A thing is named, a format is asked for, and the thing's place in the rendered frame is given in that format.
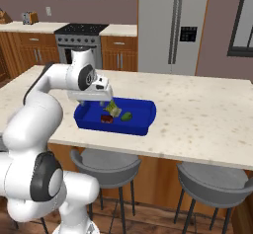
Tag silver stove with black hob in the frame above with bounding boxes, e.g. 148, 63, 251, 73
53, 22, 110, 70

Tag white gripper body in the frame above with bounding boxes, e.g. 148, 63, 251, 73
66, 89, 115, 104

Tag dark framed window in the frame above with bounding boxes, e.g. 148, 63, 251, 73
226, 0, 253, 58

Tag wooden base cupboards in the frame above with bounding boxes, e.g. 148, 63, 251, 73
100, 35, 139, 73
0, 30, 61, 80

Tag red-brown steak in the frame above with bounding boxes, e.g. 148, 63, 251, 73
100, 114, 115, 124

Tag grey bar stool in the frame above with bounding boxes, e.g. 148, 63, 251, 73
69, 147, 143, 234
173, 161, 253, 234

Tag silver fridge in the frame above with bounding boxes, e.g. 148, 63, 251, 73
137, 0, 212, 77

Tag blue tray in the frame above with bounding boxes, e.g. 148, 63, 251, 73
73, 96, 157, 137

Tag brown knife block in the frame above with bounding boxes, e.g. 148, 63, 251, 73
0, 8, 14, 26

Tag silver toaster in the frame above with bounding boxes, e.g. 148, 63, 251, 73
22, 11, 40, 26

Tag green asparagus bundle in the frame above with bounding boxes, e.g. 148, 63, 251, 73
103, 99, 123, 118

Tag wooden kitchen island base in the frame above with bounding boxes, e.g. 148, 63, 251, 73
46, 141, 253, 220

